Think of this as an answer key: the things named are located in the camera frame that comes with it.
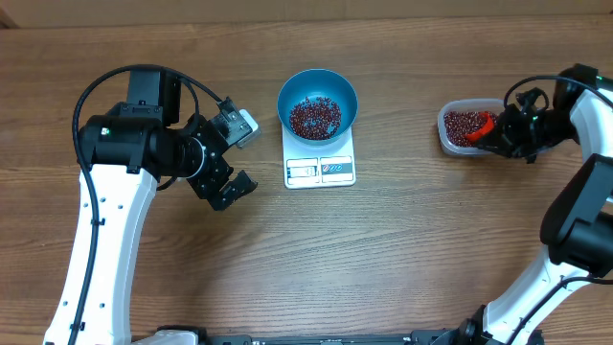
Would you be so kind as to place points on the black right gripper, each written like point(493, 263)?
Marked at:
point(505, 138)

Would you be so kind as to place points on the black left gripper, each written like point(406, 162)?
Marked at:
point(244, 185)

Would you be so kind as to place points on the red measuring scoop blue handle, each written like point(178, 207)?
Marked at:
point(487, 125)

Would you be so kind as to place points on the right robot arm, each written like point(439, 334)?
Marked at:
point(576, 233)

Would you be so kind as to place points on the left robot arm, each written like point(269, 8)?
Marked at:
point(126, 156)

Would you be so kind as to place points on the white kitchen scale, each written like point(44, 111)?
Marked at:
point(318, 165)

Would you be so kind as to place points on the beans in blue bowl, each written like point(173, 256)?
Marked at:
point(318, 119)

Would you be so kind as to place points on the blue bowl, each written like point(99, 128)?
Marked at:
point(314, 83)

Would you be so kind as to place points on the red adzuki beans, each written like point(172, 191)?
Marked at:
point(458, 124)

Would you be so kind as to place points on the clear plastic container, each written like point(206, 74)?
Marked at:
point(466, 105)

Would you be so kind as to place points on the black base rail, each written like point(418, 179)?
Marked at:
point(198, 336)

